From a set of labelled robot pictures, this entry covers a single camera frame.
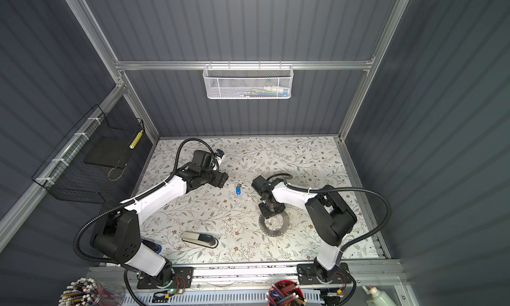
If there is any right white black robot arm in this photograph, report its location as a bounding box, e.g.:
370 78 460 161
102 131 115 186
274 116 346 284
252 176 357 274

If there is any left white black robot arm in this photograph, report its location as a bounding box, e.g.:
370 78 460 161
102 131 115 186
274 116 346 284
90 149 228 281

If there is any grey black stapler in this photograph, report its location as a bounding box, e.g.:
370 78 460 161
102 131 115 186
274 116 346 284
181 232 219 249

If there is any red pencil cup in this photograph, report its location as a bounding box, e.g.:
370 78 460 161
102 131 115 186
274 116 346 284
266 279 306 306

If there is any yellow marker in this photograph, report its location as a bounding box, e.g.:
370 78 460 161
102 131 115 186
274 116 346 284
129 130 143 149

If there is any black foam pad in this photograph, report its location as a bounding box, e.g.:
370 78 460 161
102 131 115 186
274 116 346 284
83 137 134 169

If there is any white glue bottle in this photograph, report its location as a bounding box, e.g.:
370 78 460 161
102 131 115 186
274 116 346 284
362 286 397 306

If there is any clear pencil jar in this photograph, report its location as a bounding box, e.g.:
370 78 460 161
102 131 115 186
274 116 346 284
58 278 125 306

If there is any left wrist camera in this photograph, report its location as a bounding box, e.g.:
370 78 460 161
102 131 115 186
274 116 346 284
215 149 225 164

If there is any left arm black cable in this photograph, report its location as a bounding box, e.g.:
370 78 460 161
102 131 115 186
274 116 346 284
72 137 218 265

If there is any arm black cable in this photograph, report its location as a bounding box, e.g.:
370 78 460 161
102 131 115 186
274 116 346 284
266 172 392 253
72 137 218 265

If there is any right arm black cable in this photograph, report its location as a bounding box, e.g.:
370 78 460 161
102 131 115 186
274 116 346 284
266 172 392 253

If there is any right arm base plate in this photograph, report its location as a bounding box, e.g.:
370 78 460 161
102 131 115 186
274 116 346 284
296 262 353 285

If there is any white wire mesh basket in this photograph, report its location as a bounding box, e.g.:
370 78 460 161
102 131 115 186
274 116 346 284
203 65 294 100

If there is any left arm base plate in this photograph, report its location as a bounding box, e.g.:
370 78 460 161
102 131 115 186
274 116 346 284
136 267 195 290

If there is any black wire basket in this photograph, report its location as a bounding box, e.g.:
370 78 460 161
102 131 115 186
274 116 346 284
32 105 145 204

